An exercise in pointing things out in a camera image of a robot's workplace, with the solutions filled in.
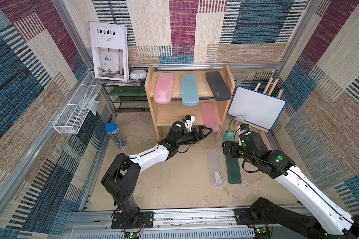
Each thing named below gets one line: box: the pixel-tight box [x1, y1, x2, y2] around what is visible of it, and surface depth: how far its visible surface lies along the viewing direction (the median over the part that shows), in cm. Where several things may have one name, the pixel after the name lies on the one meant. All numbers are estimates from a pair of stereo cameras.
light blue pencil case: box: [181, 73, 199, 107], surface depth 70 cm
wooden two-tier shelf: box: [144, 64, 236, 143], surface depth 76 cm
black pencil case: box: [205, 70, 232, 102], surface depth 73 cm
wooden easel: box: [233, 77, 285, 135], surface depth 93 cm
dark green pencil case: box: [225, 154, 242, 185], surface depth 87 cm
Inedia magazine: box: [89, 21, 130, 82], surface depth 79 cm
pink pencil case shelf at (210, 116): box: [200, 102, 220, 133], surface depth 91 cm
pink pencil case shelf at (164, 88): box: [153, 72, 174, 105], surface depth 71 cm
